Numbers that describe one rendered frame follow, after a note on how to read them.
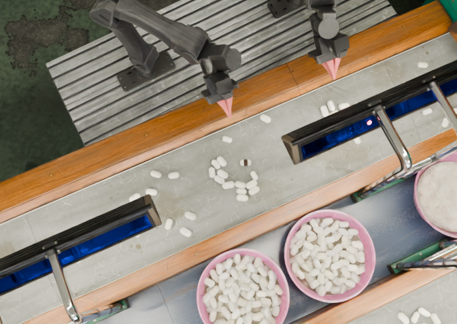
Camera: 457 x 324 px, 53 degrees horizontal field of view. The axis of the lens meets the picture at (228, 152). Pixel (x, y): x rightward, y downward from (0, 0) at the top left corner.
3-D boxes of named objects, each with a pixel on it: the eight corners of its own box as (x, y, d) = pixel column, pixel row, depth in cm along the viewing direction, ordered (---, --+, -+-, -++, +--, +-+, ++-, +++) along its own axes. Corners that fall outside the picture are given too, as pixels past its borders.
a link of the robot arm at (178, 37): (211, 31, 122) (105, -30, 116) (196, 60, 120) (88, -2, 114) (200, 47, 134) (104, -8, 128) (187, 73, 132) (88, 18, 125)
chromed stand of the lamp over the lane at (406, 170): (326, 152, 152) (366, 103, 109) (379, 128, 154) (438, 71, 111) (353, 203, 147) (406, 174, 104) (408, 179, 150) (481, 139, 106)
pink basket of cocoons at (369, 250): (263, 256, 143) (265, 255, 134) (319, 196, 148) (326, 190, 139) (327, 320, 138) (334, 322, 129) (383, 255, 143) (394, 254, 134)
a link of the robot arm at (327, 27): (345, 37, 124) (348, -9, 119) (313, 39, 124) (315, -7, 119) (334, 28, 135) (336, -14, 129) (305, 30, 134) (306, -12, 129)
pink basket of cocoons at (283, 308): (185, 271, 142) (181, 271, 133) (262, 236, 145) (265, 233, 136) (219, 357, 136) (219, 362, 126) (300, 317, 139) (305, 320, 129)
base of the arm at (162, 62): (174, 57, 153) (164, 40, 154) (119, 84, 150) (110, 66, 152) (176, 67, 160) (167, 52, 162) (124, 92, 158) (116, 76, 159)
